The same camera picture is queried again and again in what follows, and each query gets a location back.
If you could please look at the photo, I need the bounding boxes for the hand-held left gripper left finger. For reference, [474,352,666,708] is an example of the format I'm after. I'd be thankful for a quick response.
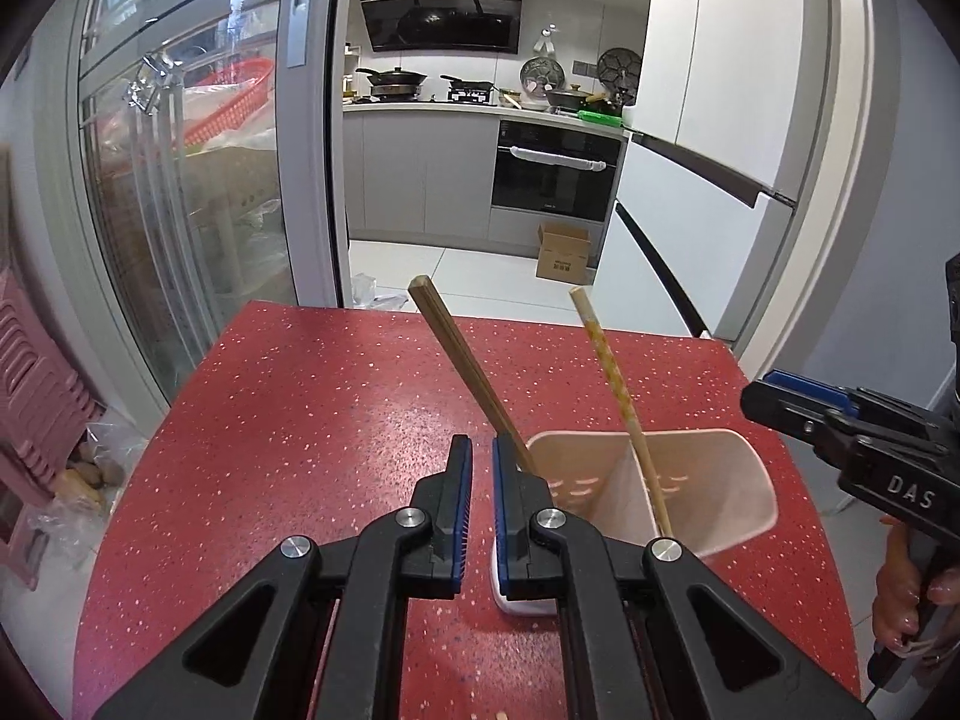
[94,433,475,720]

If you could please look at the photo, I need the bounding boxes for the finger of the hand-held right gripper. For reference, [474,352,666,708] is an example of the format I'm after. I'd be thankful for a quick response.
[765,369,857,415]
[741,379,854,467]

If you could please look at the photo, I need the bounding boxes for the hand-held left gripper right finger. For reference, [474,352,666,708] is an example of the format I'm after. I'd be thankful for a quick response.
[491,436,875,720]

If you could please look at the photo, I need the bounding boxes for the beige plastic utensil holder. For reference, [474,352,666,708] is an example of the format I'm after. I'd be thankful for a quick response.
[489,429,778,620]

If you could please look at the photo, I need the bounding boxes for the brown wooden chopstick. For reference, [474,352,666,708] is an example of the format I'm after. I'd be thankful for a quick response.
[407,275,538,475]

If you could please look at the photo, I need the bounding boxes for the person's right hand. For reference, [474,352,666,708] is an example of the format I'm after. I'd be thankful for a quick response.
[871,521,960,653]

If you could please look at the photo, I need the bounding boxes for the light patterned chopstick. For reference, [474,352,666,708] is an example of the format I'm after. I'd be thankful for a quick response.
[568,285,674,539]

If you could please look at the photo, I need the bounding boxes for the white refrigerator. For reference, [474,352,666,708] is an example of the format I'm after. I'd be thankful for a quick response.
[592,0,833,338]

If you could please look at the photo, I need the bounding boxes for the clear plastic bag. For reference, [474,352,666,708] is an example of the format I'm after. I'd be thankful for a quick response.
[351,272,410,311]

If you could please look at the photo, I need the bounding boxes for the cardboard box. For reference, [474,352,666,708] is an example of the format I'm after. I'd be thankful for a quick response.
[535,223,593,284]

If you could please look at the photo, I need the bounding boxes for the black built-in oven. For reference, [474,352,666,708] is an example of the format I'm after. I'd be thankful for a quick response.
[491,118,625,226]

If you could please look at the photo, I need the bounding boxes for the grey kitchen cabinet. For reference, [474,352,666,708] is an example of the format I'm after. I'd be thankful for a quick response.
[343,111,500,238]

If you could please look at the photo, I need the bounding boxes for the bag of pale nuts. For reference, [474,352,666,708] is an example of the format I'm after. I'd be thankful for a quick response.
[30,424,148,563]

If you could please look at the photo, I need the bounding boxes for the dark round honeycomb pan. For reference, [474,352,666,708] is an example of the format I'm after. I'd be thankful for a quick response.
[598,47,644,88]

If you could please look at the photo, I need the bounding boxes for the black pot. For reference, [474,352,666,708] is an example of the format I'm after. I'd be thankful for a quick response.
[545,86,610,110]

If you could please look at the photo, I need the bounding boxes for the sliding glass door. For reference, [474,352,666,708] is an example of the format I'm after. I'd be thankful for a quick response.
[75,0,355,398]

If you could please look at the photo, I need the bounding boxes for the round metal pot lid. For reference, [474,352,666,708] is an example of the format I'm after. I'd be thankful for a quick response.
[520,56,565,95]

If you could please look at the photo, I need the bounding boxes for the black wok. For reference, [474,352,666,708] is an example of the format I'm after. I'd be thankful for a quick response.
[355,66,428,100]

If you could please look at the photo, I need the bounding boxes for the stack of pink plastic stools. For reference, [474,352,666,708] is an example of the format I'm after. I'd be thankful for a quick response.
[0,142,107,590]

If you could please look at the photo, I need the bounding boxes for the red plastic basket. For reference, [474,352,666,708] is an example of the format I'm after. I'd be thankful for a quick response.
[180,58,275,151]

